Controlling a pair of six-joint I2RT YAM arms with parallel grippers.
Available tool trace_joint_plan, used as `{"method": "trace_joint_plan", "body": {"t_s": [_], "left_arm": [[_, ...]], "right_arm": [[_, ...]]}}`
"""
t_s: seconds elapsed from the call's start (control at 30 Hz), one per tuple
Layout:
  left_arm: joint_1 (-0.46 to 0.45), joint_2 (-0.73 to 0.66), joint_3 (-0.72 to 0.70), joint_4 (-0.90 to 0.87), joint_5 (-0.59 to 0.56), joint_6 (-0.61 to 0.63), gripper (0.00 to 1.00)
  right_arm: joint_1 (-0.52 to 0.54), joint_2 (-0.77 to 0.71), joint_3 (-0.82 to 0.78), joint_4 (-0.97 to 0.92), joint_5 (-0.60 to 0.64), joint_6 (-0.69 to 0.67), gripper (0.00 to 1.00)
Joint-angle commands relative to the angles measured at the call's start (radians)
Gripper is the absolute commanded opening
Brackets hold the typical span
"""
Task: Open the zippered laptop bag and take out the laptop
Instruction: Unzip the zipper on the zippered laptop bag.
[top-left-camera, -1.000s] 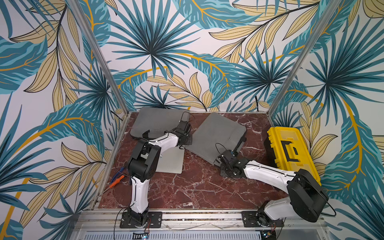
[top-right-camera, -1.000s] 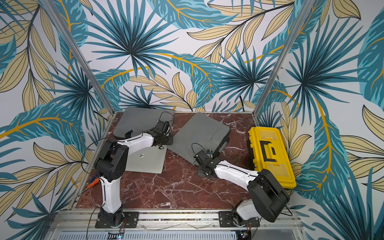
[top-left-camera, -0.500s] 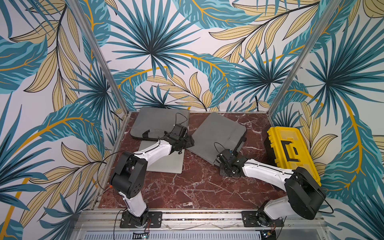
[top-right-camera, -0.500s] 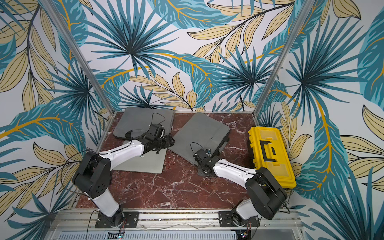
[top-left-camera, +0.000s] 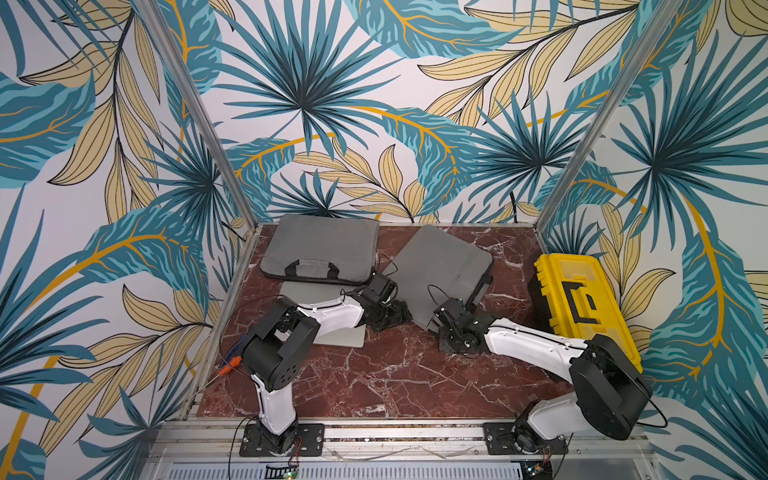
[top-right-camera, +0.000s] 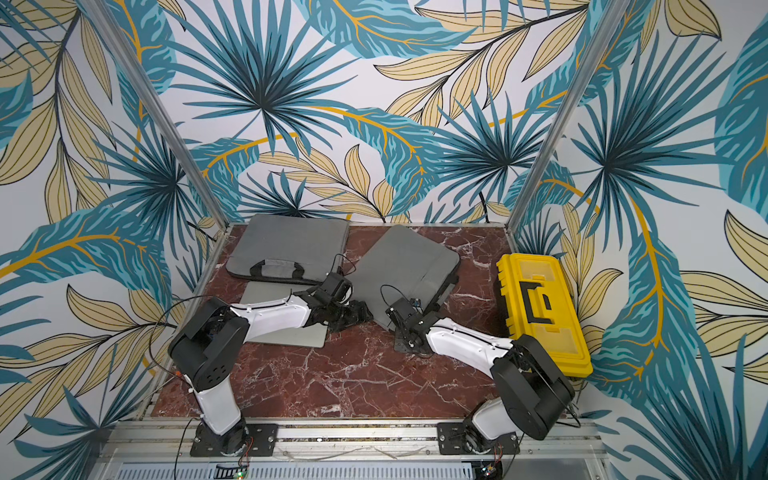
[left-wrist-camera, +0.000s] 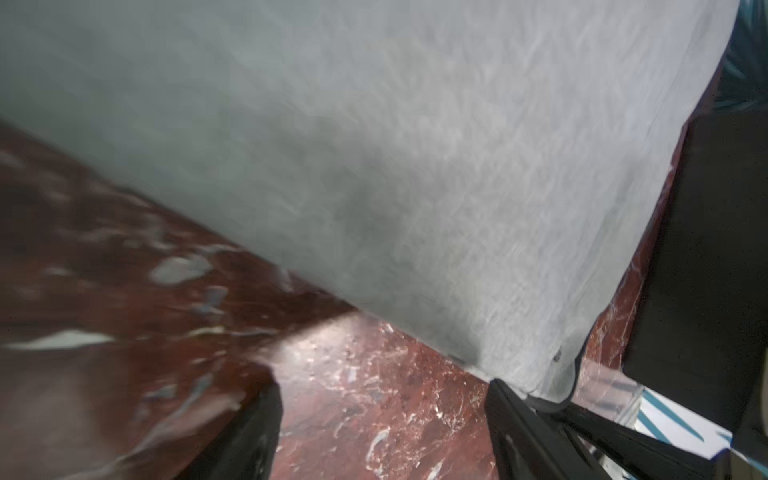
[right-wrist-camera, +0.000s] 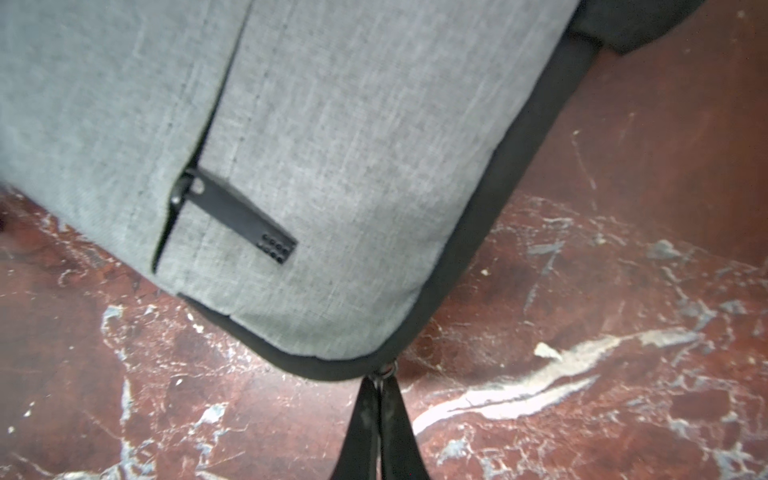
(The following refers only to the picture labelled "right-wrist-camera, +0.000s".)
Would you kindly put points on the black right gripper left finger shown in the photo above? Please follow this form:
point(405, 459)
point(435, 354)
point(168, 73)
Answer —
point(358, 457)

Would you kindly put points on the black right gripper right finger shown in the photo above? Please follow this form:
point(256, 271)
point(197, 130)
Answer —
point(400, 455)

